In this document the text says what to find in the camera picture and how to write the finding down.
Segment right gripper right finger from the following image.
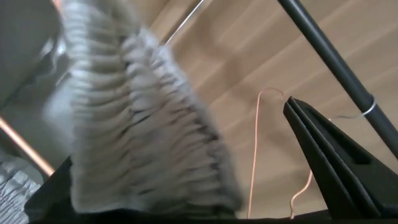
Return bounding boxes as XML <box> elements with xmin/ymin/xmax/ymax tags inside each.
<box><xmin>282</xmin><ymin>96</ymin><xmax>398</xmax><ymax>218</ymax></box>

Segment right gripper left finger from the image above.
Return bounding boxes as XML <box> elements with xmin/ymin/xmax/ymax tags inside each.
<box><xmin>24</xmin><ymin>156</ymin><xmax>94</xmax><ymax>220</ymax></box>

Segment pink clothes hanger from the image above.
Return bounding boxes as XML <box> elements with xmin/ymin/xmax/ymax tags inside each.
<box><xmin>0</xmin><ymin>116</ymin><xmax>56</xmax><ymax>177</ymax></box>
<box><xmin>247</xmin><ymin>86</ymin><xmax>377</xmax><ymax>220</ymax></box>

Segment pale grey shorts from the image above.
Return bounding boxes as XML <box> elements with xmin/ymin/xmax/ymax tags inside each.
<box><xmin>0</xmin><ymin>0</ymin><xmax>245</xmax><ymax>224</ymax></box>

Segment black clothes rack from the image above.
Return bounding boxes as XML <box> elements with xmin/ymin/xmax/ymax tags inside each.
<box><xmin>276</xmin><ymin>0</ymin><xmax>398</xmax><ymax>160</ymax></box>

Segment beige curtain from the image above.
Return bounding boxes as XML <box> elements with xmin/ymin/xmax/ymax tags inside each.
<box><xmin>130</xmin><ymin>0</ymin><xmax>398</xmax><ymax>220</ymax></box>

